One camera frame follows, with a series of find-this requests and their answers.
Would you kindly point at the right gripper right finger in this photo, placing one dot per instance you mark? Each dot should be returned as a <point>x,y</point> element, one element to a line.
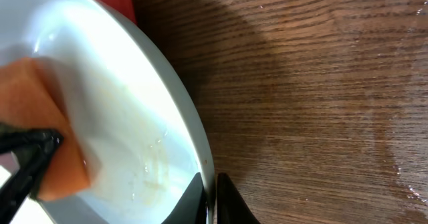
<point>231,207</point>

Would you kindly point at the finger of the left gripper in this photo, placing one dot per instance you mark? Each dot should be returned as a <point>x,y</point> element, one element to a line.
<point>33,150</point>

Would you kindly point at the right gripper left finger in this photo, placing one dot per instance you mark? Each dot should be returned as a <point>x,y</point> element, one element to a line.
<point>192,206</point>

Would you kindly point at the orange green sponge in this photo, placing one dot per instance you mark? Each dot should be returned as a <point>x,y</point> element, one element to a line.
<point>26,102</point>

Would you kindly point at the white plate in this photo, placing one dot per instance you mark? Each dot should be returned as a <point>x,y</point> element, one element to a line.
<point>138,128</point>

